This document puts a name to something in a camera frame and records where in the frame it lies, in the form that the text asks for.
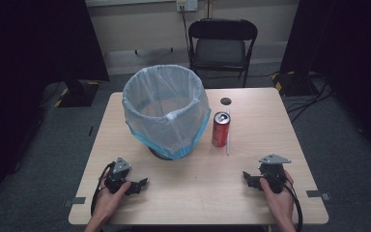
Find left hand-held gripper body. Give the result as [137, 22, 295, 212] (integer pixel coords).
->
[104, 157, 133, 194]

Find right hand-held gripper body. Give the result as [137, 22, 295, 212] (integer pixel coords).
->
[258, 153, 293, 194]

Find black trash bin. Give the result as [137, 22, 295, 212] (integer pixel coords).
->
[148, 146, 174, 161]

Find red drink can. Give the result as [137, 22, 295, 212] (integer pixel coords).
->
[211, 111, 232, 149]

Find trash bin with blue liner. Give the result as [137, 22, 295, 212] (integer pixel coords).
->
[121, 64, 213, 161]

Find person's right hand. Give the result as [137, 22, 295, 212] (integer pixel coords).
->
[259, 171, 296, 222]

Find person's left hand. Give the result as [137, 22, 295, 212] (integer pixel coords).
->
[91, 181, 131, 223]

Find grey tape strip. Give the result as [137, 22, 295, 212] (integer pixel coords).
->
[305, 189, 331, 202]
[63, 196, 87, 208]

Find black stand base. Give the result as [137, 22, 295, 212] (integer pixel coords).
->
[271, 71, 321, 98]
[53, 78, 101, 108]

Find black folding chair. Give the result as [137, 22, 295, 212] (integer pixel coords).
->
[187, 17, 259, 89]

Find black curtain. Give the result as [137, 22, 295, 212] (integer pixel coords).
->
[279, 0, 371, 156]
[0, 0, 111, 223]

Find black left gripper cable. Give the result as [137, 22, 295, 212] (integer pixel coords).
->
[90, 161, 116, 217]

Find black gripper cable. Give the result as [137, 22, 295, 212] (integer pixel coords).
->
[270, 172, 304, 232]
[90, 161, 116, 217]

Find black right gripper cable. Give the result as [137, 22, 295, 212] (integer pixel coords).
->
[270, 172, 304, 232]

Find black floor cables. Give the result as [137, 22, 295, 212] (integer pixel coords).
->
[283, 72, 334, 124]

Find black wall cable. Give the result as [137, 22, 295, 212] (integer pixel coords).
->
[180, 5, 191, 54]

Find white wall outlet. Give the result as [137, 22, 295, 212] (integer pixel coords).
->
[176, 0, 199, 14]

